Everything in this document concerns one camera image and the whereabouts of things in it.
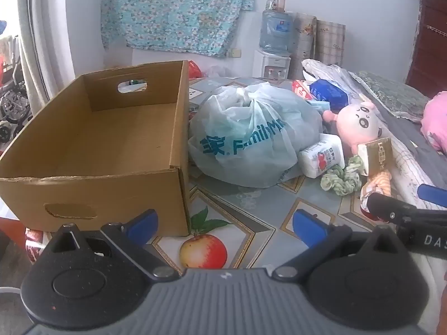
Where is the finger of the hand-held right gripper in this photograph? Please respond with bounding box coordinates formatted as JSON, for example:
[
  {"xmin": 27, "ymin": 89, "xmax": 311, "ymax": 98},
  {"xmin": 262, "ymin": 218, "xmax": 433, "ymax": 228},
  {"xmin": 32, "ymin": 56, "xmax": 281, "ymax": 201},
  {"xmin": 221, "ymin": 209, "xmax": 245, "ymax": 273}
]
[
  {"xmin": 417, "ymin": 183, "xmax": 447, "ymax": 202},
  {"xmin": 367, "ymin": 193, "xmax": 425, "ymax": 226}
]

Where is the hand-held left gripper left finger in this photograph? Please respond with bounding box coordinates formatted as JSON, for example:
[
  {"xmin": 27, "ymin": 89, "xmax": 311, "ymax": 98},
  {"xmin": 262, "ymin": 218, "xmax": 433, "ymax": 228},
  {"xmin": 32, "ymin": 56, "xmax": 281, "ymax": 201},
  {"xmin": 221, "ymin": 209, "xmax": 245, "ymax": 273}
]
[{"xmin": 44, "ymin": 209, "xmax": 180, "ymax": 281}]

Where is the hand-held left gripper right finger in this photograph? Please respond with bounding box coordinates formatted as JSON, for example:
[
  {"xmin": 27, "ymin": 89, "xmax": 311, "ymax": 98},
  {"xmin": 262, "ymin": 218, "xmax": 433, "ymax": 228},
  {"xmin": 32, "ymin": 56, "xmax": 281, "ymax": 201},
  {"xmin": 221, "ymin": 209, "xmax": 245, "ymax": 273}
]
[{"xmin": 272, "ymin": 209, "xmax": 408, "ymax": 281}]

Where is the white yogurt cup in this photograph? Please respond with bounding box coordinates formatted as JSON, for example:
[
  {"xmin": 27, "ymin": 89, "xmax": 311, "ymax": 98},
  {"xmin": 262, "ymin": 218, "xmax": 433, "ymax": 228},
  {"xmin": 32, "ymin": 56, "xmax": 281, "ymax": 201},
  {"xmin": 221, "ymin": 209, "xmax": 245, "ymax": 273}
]
[{"xmin": 298, "ymin": 134, "xmax": 346, "ymax": 178}]

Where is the brown cardboard box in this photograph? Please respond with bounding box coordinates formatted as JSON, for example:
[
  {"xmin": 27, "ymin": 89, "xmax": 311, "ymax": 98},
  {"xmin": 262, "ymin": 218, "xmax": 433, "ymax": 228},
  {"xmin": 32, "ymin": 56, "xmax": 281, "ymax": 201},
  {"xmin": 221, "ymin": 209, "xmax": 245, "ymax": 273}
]
[{"xmin": 0, "ymin": 60, "xmax": 191, "ymax": 238}]

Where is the blue wet wipes pack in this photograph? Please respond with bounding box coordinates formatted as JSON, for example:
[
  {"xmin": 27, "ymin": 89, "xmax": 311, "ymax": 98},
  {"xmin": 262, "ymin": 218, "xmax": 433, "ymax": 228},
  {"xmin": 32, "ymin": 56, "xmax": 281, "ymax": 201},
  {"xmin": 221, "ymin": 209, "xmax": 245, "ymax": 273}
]
[{"xmin": 309, "ymin": 78, "xmax": 350, "ymax": 110}]

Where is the gold snack packet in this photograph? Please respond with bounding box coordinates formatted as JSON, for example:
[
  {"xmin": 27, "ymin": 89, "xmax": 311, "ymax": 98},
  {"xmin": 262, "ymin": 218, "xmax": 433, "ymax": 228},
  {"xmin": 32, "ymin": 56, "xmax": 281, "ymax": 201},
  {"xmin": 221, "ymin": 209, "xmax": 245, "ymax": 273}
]
[{"xmin": 360, "ymin": 171, "xmax": 397, "ymax": 221}]

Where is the green white braided scrunchie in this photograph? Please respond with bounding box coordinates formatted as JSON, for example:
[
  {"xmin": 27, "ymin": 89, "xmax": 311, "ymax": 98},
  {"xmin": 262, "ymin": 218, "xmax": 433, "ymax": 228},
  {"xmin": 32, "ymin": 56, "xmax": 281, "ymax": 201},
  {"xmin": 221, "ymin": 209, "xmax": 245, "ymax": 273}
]
[{"xmin": 320, "ymin": 155, "xmax": 364, "ymax": 196}]

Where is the small beige box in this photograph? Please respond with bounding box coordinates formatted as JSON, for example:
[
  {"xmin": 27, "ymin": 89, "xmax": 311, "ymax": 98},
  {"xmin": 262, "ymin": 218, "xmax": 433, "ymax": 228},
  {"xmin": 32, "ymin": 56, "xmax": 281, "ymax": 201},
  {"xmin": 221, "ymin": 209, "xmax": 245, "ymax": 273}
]
[{"xmin": 357, "ymin": 138, "xmax": 393, "ymax": 177}]

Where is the fruit print mat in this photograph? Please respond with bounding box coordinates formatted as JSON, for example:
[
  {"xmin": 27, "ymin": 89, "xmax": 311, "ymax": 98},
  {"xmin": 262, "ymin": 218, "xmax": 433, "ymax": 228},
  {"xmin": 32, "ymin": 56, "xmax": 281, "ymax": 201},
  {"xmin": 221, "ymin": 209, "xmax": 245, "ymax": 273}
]
[{"xmin": 24, "ymin": 75, "xmax": 420, "ymax": 280}]

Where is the pink dotted blanket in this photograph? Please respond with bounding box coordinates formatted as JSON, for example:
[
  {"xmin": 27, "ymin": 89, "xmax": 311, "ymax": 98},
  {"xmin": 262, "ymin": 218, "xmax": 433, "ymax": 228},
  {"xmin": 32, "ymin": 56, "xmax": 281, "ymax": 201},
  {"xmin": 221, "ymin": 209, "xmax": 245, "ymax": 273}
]
[{"xmin": 420, "ymin": 91, "xmax": 447, "ymax": 152}]

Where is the pink plush toy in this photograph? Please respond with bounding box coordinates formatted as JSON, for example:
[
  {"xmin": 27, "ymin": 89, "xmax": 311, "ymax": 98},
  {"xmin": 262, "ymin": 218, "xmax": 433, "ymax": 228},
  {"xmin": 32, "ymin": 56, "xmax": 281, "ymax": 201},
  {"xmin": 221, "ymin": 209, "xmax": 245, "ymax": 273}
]
[{"xmin": 322, "ymin": 99, "xmax": 385, "ymax": 156}]

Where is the green patterned pillow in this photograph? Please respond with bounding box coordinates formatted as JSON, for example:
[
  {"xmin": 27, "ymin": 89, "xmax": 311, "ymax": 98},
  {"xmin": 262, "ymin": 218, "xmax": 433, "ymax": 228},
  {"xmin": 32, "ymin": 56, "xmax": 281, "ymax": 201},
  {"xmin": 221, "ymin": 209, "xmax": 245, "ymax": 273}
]
[{"xmin": 351, "ymin": 71, "xmax": 430, "ymax": 123}]

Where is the translucent plastic bag teal print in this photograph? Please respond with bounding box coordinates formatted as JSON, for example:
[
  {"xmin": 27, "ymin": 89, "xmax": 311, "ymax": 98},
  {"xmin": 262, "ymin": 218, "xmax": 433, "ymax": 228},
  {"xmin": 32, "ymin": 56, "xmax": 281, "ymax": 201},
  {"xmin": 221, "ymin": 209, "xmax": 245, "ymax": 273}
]
[{"xmin": 188, "ymin": 82, "xmax": 324, "ymax": 189}]

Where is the orange wet wipes pack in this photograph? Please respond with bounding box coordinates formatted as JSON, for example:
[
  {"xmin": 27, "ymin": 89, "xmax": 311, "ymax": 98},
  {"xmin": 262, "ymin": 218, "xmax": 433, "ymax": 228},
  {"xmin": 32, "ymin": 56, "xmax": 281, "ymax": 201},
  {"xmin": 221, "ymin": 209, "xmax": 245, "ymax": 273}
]
[{"xmin": 291, "ymin": 80, "xmax": 315, "ymax": 100}]

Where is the dark red door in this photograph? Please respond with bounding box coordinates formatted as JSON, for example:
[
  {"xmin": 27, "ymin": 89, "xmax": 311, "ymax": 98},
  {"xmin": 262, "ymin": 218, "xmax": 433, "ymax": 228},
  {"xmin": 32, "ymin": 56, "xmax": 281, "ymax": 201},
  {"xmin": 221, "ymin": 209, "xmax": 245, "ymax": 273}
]
[{"xmin": 405, "ymin": 0, "xmax": 447, "ymax": 95}]

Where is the clear plastic bag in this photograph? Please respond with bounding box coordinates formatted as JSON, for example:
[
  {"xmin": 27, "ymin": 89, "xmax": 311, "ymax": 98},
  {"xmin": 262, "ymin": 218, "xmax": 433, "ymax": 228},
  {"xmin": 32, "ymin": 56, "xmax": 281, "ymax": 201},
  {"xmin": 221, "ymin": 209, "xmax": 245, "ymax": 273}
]
[{"xmin": 204, "ymin": 64, "xmax": 231, "ymax": 78}]

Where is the checked rolled mat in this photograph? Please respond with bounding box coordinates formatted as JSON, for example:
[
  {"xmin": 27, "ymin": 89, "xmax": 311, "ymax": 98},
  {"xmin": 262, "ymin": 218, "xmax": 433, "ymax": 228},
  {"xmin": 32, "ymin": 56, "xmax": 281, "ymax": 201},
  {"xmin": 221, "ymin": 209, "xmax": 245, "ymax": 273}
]
[{"xmin": 314, "ymin": 19, "xmax": 346, "ymax": 67}]

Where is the floral rolled mat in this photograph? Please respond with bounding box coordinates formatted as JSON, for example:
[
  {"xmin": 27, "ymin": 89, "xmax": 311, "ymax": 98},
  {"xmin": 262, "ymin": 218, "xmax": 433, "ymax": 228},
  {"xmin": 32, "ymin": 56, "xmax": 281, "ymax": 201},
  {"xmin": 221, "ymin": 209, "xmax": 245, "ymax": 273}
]
[{"xmin": 293, "ymin": 12, "xmax": 318, "ymax": 68}]

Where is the blue water jug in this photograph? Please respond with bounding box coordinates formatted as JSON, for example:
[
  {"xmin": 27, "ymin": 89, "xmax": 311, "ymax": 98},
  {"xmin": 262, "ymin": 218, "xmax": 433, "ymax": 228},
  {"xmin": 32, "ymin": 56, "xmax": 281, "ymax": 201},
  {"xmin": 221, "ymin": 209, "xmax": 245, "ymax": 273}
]
[{"xmin": 259, "ymin": 9, "xmax": 294, "ymax": 56}]

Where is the white curtain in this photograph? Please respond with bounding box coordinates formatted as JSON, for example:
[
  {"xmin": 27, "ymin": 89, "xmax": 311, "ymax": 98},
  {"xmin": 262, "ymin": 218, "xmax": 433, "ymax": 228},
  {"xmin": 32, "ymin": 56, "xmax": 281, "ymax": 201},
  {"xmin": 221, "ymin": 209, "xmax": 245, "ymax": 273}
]
[{"xmin": 17, "ymin": 0, "xmax": 75, "ymax": 112}]

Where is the teal floral cloth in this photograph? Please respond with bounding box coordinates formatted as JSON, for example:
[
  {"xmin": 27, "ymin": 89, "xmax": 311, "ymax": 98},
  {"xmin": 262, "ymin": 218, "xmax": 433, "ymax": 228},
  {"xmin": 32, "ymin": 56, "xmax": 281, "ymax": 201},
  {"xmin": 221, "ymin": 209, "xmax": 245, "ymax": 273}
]
[{"xmin": 101, "ymin": 0, "xmax": 257, "ymax": 58}]

